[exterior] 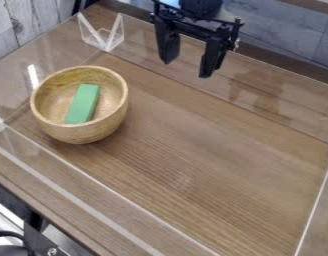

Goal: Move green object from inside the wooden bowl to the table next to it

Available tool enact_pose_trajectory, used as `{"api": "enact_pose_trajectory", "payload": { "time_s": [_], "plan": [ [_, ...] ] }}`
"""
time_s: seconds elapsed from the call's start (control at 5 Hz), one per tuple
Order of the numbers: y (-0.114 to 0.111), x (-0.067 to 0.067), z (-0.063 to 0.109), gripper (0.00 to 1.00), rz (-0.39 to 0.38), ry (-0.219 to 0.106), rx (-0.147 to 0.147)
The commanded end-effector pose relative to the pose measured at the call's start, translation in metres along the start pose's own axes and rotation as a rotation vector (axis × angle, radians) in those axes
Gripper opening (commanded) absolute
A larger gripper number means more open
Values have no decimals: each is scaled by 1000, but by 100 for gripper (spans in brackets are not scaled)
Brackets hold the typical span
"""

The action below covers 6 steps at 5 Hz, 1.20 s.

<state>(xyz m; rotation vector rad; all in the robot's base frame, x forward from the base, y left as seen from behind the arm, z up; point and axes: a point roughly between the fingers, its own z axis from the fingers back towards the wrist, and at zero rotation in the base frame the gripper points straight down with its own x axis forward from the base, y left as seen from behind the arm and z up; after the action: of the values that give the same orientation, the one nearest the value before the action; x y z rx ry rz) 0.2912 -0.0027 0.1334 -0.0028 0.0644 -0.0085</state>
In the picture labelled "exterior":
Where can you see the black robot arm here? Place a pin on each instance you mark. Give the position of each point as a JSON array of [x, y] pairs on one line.
[[202, 20]]

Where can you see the clear acrylic corner bracket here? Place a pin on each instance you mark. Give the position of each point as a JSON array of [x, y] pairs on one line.
[[102, 39]]

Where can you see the black metal table bracket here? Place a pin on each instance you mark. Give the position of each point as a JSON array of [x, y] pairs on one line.
[[41, 245]]

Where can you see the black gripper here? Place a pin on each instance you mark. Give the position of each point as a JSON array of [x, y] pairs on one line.
[[201, 18]]

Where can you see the wooden bowl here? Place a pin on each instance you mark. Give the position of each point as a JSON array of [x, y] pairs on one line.
[[51, 98]]

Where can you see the clear acrylic enclosure wall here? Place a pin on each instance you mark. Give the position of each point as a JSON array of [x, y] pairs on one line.
[[91, 213]]

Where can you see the green rectangular block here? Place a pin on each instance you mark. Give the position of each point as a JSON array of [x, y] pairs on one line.
[[83, 103]]

